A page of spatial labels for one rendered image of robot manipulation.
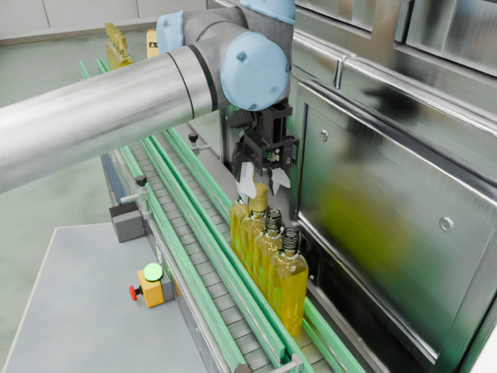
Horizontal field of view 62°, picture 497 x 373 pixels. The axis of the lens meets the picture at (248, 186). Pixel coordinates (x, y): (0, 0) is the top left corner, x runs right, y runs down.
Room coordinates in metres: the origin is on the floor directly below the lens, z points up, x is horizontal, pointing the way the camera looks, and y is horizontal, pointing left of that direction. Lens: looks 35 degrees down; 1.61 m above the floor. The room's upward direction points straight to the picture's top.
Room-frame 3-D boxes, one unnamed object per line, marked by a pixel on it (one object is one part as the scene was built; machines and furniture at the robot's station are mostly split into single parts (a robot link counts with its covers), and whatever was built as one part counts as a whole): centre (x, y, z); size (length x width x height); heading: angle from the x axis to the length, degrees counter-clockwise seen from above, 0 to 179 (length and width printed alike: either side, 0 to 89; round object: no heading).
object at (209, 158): (1.18, 0.14, 0.84); 0.95 x 0.09 x 0.11; 27
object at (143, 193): (0.89, 0.30, 0.94); 0.07 x 0.04 x 0.13; 117
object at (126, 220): (0.98, 0.37, 0.79); 0.08 x 0.08 x 0.08; 27
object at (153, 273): (0.73, 0.24, 0.84); 0.04 x 0.04 x 0.03
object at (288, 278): (0.53, -0.07, 0.99); 0.06 x 0.06 x 0.21; 28
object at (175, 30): (0.56, 0.06, 1.45); 0.11 x 0.11 x 0.08; 25
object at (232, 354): (1.18, 0.40, 0.93); 1.75 x 0.01 x 0.08; 27
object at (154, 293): (0.73, 0.24, 0.79); 0.07 x 0.07 x 0.07; 27
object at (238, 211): (0.69, 0.00, 0.99); 0.06 x 0.06 x 0.21; 27
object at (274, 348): (1.21, 0.34, 0.93); 1.75 x 0.01 x 0.08; 27
